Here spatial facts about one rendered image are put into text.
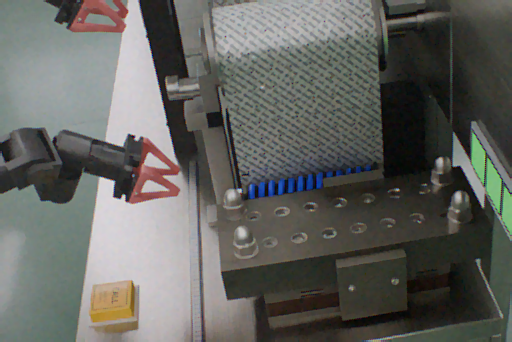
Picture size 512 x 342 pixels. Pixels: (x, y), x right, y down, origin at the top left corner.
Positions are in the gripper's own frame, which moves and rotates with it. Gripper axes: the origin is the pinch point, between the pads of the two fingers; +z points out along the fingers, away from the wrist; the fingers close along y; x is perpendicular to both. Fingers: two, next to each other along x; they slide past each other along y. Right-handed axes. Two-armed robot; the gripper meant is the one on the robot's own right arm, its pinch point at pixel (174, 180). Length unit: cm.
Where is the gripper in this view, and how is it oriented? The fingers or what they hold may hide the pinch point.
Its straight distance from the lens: 124.2
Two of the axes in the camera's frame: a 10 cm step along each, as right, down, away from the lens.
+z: 9.1, 2.8, 3.0
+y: 1.0, 5.6, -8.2
